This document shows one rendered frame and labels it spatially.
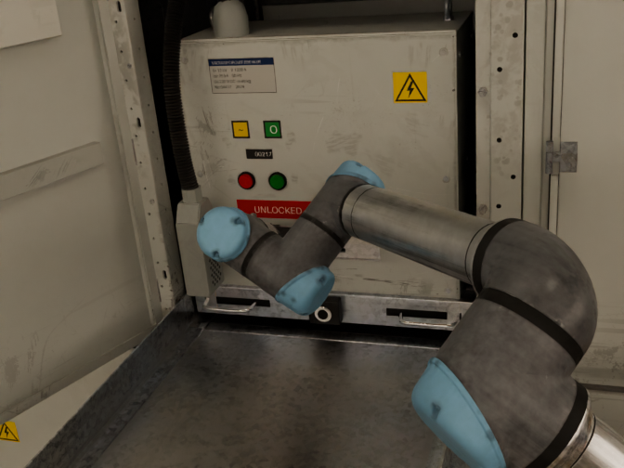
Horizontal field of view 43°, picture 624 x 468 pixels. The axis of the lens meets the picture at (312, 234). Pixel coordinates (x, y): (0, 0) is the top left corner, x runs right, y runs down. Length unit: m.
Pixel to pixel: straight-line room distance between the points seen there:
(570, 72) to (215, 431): 0.76
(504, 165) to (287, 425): 0.53
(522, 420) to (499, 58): 0.64
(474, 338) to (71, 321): 0.90
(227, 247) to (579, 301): 0.49
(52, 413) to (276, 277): 0.91
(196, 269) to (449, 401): 0.77
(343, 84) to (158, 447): 0.65
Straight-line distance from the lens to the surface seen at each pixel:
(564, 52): 1.23
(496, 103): 1.27
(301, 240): 1.08
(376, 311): 1.48
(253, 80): 1.40
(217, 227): 1.09
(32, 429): 1.94
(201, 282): 1.45
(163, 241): 1.53
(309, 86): 1.37
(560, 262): 0.81
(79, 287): 1.50
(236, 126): 1.43
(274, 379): 1.40
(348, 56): 1.34
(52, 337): 1.50
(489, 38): 1.26
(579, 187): 1.29
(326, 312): 1.47
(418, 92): 1.33
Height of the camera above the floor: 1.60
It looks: 23 degrees down
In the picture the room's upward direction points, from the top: 5 degrees counter-clockwise
